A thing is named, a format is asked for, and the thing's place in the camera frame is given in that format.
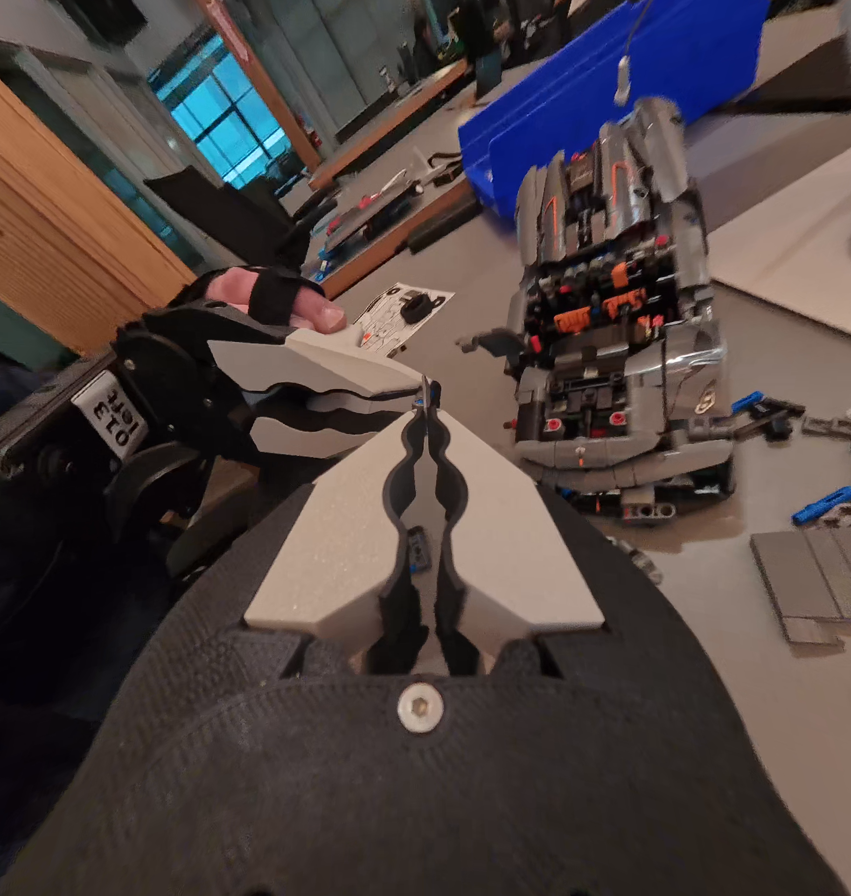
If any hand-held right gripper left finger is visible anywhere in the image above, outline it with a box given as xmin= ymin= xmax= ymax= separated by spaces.
xmin=244 ymin=409 xmax=428 ymax=676

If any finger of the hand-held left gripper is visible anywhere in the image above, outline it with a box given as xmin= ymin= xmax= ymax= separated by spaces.
xmin=249 ymin=409 xmax=407 ymax=461
xmin=207 ymin=328 xmax=442 ymax=414

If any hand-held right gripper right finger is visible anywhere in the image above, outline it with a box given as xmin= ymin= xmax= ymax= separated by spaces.
xmin=429 ymin=406 xmax=606 ymax=676

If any lego car model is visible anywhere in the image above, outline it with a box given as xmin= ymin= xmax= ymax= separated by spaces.
xmin=513 ymin=98 xmax=727 ymax=393

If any dark grey lego panel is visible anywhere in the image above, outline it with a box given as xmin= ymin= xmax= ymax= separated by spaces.
xmin=749 ymin=525 xmax=851 ymax=655

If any blue lego axle pin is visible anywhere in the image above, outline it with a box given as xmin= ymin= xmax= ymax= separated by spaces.
xmin=791 ymin=486 xmax=851 ymax=526

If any person's left hand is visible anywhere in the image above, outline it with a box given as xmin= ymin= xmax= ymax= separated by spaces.
xmin=210 ymin=266 xmax=348 ymax=334

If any white paper sheet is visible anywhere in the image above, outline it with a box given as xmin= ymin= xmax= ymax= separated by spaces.
xmin=352 ymin=281 xmax=456 ymax=351

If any long grey case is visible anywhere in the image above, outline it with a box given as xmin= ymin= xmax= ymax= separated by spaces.
xmin=321 ymin=182 xmax=426 ymax=260

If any wooden pillar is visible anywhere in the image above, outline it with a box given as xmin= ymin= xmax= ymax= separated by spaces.
xmin=0 ymin=56 xmax=195 ymax=354

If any black office chair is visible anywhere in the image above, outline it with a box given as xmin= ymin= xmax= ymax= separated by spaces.
xmin=144 ymin=164 xmax=335 ymax=270

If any black power bank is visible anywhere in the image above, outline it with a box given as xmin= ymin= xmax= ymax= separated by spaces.
xmin=406 ymin=199 xmax=479 ymax=253

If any blue storage bin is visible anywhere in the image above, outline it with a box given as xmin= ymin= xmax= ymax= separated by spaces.
xmin=457 ymin=0 xmax=773 ymax=218

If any white book stand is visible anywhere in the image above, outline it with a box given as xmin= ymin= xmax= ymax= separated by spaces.
xmin=705 ymin=0 xmax=851 ymax=344

